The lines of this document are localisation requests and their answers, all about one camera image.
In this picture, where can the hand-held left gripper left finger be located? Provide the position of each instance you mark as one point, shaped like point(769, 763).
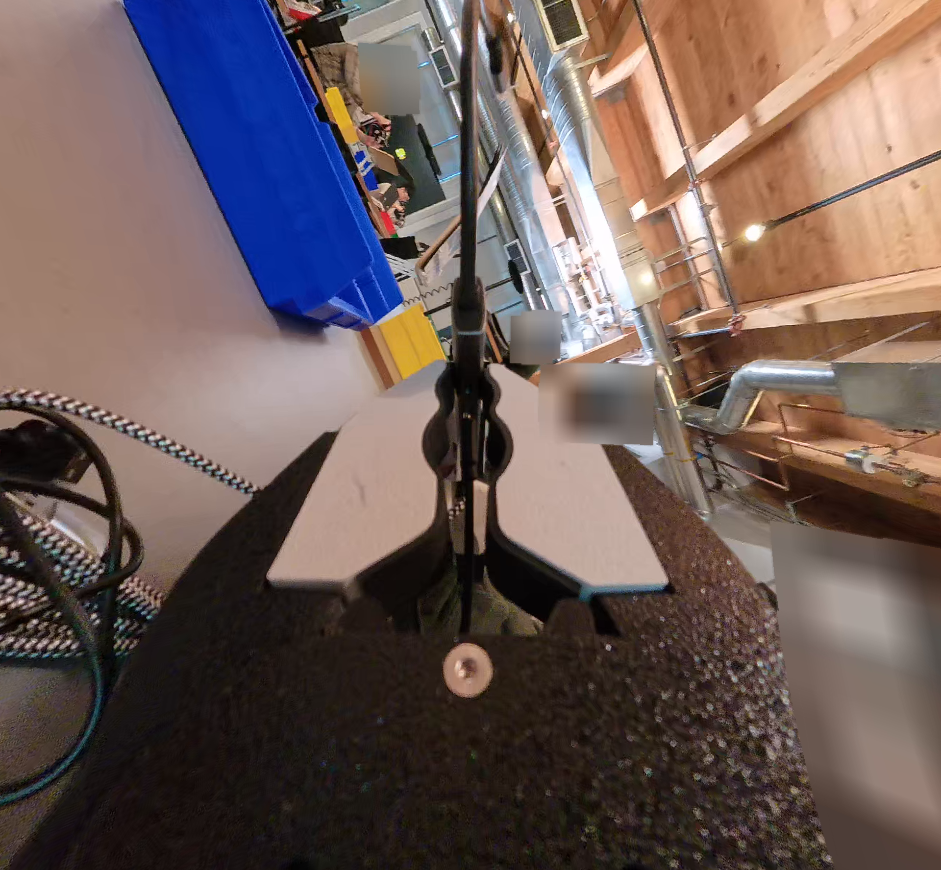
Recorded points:
point(367, 488)

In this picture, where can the ceiling spot lamp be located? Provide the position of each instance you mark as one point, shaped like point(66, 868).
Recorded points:
point(753, 231)

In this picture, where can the black monitor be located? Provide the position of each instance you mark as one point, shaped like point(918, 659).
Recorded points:
point(415, 153)

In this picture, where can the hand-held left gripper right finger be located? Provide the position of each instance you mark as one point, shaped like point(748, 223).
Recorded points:
point(566, 502)

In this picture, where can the blue plastic bin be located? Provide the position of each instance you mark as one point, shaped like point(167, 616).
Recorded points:
point(257, 150)

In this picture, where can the white vent grille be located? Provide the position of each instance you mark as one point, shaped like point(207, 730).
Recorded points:
point(559, 3)

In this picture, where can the silver duct elbow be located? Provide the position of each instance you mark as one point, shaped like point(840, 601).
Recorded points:
point(779, 378)

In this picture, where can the silver spiral air duct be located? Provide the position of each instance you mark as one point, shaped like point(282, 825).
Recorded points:
point(581, 150)

